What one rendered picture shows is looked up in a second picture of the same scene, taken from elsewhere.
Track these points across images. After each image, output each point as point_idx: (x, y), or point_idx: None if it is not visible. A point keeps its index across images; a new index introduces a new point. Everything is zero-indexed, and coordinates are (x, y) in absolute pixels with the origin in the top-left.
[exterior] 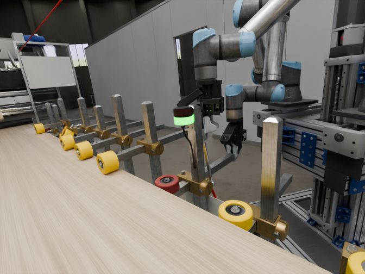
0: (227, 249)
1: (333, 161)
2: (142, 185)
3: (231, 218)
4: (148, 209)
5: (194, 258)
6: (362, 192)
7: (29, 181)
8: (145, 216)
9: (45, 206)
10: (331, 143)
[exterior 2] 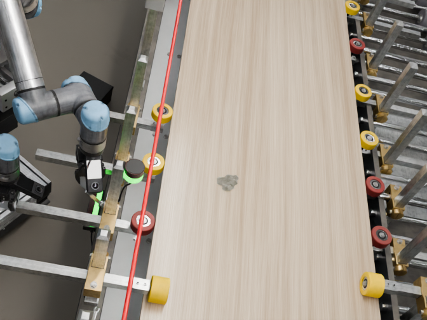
0: (183, 158)
1: (4, 112)
2: (160, 237)
3: (163, 160)
4: (182, 211)
5: (197, 169)
6: None
7: None
8: (189, 208)
9: (229, 290)
10: (11, 101)
